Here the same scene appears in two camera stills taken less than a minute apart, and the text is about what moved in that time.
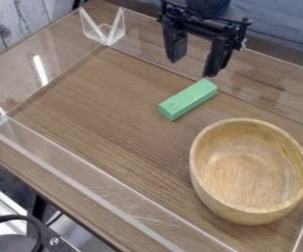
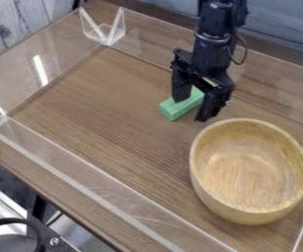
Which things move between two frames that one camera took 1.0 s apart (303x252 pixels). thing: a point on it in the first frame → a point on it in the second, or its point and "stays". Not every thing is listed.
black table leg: (39, 209) stays
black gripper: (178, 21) → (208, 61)
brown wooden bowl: (250, 170) stays
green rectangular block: (196, 94) stays
